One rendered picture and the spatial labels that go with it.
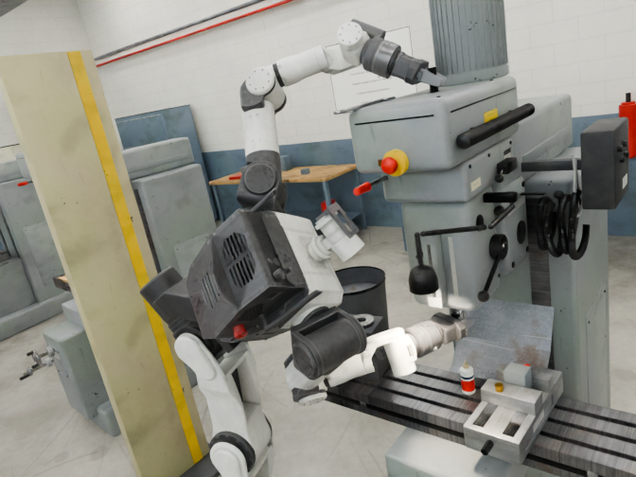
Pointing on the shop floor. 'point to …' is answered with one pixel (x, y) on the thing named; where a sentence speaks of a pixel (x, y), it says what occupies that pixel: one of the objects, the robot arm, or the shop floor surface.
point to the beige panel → (105, 256)
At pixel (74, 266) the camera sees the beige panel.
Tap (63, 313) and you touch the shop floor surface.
